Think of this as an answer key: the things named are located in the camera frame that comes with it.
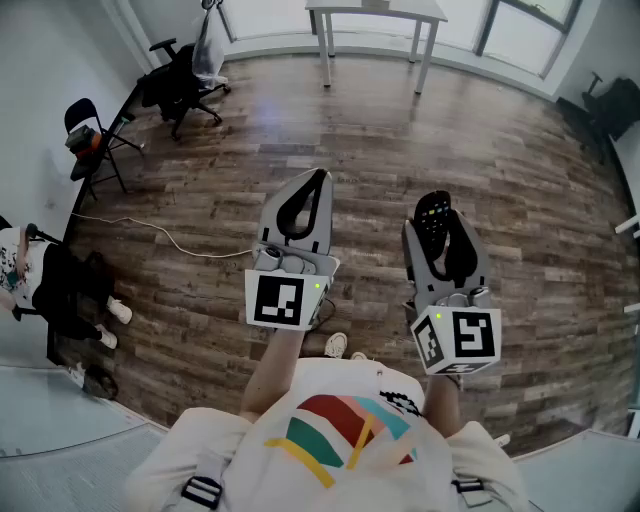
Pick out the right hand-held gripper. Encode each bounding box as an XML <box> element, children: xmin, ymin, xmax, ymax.
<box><xmin>403</xmin><ymin>209</ymin><xmax>503</xmax><ymax>376</ymax></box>

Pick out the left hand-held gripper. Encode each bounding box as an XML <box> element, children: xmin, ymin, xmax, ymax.
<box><xmin>243</xmin><ymin>168</ymin><xmax>342</xmax><ymax>332</ymax></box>

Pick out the black remote control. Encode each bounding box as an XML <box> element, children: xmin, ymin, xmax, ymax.
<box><xmin>413</xmin><ymin>189</ymin><xmax>455</xmax><ymax>261</ymax></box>

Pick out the person's left forearm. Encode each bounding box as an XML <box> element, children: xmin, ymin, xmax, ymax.
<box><xmin>238</xmin><ymin>327</ymin><xmax>307</xmax><ymax>424</ymax></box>

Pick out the person's right forearm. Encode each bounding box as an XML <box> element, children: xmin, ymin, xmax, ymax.
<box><xmin>424</xmin><ymin>372</ymin><xmax>464</xmax><ymax>442</ymax></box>

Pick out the black office chair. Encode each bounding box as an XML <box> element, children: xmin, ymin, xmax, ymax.
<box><xmin>136</xmin><ymin>38</ymin><xmax>233</xmax><ymax>142</ymax></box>

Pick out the clear plastic bag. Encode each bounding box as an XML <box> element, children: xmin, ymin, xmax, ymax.
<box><xmin>191</xmin><ymin>8</ymin><xmax>230</xmax><ymax>87</ymax></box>

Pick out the white desk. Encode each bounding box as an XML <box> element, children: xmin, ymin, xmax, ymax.
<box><xmin>606</xmin><ymin>133</ymin><xmax>640</xmax><ymax>242</ymax></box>

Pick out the white table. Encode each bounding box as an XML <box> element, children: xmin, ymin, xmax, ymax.
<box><xmin>304</xmin><ymin>0</ymin><xmax>449</xmax><ymax>95</ymax></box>

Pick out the orange and black bundle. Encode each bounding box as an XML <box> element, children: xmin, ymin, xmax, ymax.
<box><xmin>65</xmin><ymin>124</ymin><xmax>104</xmax><ymax>157</ymax></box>

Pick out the black armchair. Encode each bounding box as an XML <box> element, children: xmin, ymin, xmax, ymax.
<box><xmin>578</xmin><ymin>71</ymin><xmax>640</xmax><ymax>167</ymax></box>

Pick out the large black-framed window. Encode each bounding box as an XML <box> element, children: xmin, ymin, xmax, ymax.
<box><xmin>214</xmin><ymin>0</ymin><xmax>586</xmax><ymax>79</ymax></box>

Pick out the black folding chair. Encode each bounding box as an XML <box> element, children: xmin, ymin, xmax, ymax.
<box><xmin>63</xmin><ymin>97</ymin><xmax>147</xmax><ymax>202</ymax></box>

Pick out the white printed shirt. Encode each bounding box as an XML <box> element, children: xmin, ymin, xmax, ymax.
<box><xmin>123</xmin><ymin>356</ymin><xmax>532</xmax><ymax>512</ymax></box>

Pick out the black bag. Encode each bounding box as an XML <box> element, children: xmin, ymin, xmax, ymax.
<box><xmin>73</xmin><ymin>364</ymin><xmax>121</xmax><ymax>402</ymax></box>

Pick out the black cable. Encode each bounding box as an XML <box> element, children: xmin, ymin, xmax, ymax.
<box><xmin>310</xmin><ymin>296</ymin><xmax>337</xmax><ymax>332</ymax></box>

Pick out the white floor cable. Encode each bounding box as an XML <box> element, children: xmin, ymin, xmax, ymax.
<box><xmin>69</xmin><ymin>211</ymin><xmax>257</xmax><ymax>260</ymax></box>

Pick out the black strap buckle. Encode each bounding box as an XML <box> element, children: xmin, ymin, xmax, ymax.
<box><xmin>451</xmin><ymin>478</ymin><xmax>495</xmax><ymax>507</ymax></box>
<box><xmin>180</xmin><ymin>475</ymin><xmax>224</xmax><ymax>511</ymax></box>

